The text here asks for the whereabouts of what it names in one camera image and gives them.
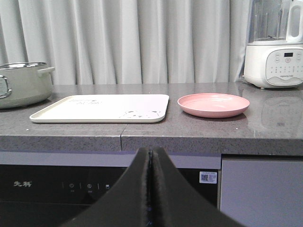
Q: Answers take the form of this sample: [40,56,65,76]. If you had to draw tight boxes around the pink round plate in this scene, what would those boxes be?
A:
[178,93,250,118]

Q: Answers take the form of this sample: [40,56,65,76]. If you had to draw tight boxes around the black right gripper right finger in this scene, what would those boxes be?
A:
[152,148,242,227]

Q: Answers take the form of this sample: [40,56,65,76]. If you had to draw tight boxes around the black built-in disinfection cabinet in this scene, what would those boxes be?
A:
[0,164,221,227]

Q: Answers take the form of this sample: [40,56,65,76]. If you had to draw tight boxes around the pale green electric cooking pot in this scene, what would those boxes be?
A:
[0,62,55,109]

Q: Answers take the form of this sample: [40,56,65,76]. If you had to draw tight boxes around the grey pleated curtain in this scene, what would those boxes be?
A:
[0,0,252,85]

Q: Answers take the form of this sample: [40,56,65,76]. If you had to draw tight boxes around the white soy milk blender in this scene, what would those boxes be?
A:
[244,0,303,88]

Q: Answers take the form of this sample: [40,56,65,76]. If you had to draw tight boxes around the cream bear-print serving tray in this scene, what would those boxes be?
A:
[29,94,169,123]

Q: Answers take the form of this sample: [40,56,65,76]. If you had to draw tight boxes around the grey right cabinet door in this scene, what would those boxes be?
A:
[220,158,303,227]

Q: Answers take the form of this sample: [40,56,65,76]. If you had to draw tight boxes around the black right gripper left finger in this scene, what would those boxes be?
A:
[61,148,151,227]

